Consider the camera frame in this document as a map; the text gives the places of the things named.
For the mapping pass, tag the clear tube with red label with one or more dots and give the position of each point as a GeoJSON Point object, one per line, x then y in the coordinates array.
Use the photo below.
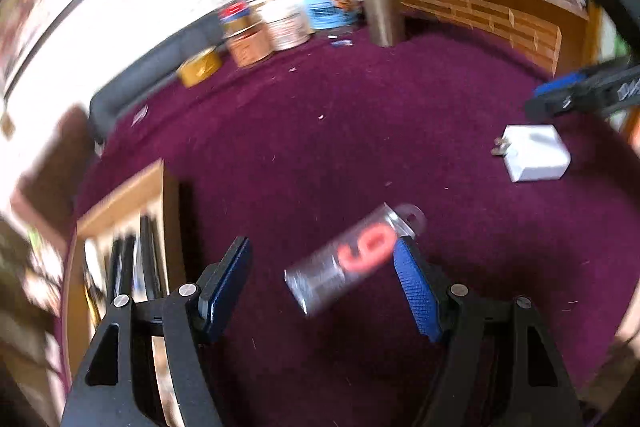
{"type": "Point", "coordinates": [345, 257]}

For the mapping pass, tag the brown armchair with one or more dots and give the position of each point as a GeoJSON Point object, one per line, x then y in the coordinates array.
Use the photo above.
{"type": "Point", "coordinates": [50, 177]}

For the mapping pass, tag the maroon table cloth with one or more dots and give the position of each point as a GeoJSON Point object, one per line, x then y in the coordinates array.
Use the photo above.
{"type": "Point", "coordinates": [350, 132]}

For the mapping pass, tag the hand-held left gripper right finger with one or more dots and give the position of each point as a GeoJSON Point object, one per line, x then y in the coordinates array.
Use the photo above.
{"type": "Point", "coordinates": [415, 292]}

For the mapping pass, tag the brown wall plate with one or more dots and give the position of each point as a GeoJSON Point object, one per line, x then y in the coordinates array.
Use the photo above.
{"type": "Point", "coordinates": [5, 125]}

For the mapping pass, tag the wooden slatted counter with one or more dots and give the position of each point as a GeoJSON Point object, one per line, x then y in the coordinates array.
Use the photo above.
{"type": "Point", "coordinates": [480, 17]}

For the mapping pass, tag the wooden tray with dark items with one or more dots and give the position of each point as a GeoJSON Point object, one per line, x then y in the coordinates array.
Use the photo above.
{"type": "Point", "coordinates": [125, 202]}

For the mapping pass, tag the white charger plug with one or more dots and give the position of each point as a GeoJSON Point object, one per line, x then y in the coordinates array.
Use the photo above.
{"type": "Point", "coordinates": [537, 152]}

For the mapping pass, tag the round yellow tin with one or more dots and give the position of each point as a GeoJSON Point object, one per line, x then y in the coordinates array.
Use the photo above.
{"type": "Point", "coordinates": [200, 68]}

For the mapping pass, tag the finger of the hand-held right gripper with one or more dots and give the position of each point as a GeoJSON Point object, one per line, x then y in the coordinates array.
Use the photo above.
{"type": "Point", "coordinates": [550, 107]}
{"type": "Point", "coordinates": [557, 85]}

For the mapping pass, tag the small grey card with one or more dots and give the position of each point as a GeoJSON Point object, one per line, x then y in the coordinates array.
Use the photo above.
{"type": "Point", "coordinates": [140, 116]}

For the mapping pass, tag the white plastic bucket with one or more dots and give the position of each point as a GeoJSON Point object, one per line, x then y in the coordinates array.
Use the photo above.
{"type": "Point", "coordinates": [286, 24]}

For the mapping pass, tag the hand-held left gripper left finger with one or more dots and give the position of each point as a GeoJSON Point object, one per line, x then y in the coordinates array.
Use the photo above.
{"type": "Point", "coordinates": [230, 287]}

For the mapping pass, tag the slim black pen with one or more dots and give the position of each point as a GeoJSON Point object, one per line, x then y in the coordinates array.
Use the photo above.
{"type": "Point", "coordinates": [122, 267]}

